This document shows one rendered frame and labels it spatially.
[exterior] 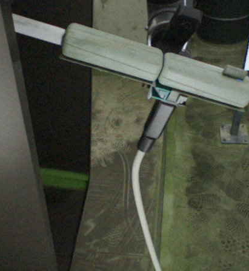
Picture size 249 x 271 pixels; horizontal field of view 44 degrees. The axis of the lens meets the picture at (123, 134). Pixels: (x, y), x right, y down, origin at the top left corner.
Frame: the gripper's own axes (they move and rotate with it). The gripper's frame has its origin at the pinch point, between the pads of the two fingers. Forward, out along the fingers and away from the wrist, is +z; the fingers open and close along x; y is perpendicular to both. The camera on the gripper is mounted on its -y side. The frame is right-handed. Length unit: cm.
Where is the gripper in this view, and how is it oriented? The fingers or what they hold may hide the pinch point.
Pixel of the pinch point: (173, 91)
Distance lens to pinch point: 51.4
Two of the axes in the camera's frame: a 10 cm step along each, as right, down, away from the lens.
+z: -0.9, 7.1, -7.0
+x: -9.6, -2.5, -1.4
